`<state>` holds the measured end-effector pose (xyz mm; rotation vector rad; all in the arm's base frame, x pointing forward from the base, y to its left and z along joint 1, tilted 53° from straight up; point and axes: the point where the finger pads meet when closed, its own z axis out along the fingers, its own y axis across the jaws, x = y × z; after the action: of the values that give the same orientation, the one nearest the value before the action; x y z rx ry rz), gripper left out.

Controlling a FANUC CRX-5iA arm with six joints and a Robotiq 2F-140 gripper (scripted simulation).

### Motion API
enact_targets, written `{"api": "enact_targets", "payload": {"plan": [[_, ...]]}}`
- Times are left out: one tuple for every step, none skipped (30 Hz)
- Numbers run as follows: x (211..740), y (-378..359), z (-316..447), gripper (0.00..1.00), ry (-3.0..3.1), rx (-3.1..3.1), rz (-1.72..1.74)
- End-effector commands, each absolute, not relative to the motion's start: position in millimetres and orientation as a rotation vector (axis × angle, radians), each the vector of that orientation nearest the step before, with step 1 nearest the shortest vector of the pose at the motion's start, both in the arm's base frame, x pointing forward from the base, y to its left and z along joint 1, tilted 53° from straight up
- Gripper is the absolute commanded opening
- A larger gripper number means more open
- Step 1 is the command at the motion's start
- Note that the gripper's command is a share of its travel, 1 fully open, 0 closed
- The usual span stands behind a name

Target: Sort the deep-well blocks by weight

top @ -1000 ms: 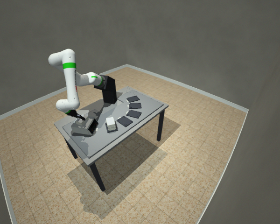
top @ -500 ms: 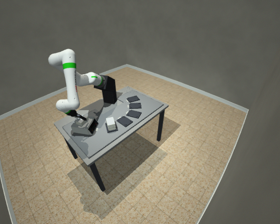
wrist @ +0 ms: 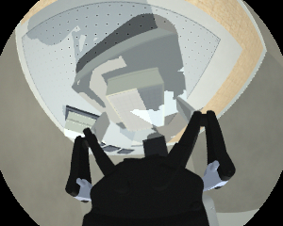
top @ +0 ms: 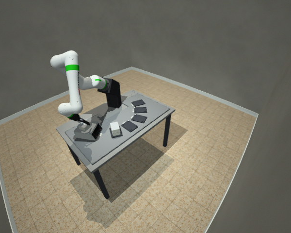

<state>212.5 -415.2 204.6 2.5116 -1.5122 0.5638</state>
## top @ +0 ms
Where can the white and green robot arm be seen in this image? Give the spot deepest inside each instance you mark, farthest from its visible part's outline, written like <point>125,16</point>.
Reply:
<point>68,64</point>

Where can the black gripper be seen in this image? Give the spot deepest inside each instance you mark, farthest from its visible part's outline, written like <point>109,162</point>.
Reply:
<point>79,120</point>

